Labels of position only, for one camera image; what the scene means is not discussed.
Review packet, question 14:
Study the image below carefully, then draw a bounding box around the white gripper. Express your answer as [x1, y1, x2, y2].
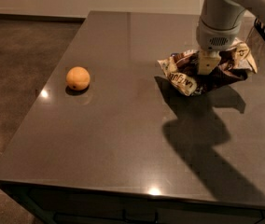
[196, 16, 242, 75]

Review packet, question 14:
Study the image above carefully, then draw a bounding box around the brown Late July chip bag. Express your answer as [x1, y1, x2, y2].
[159, 38, 258, 96]

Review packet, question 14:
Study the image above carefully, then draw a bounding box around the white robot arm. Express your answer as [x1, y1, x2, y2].
[196, 0, 265, 75]

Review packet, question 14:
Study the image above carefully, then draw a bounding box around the orange fruit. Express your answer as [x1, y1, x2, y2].
[66, 66, 91, 91]

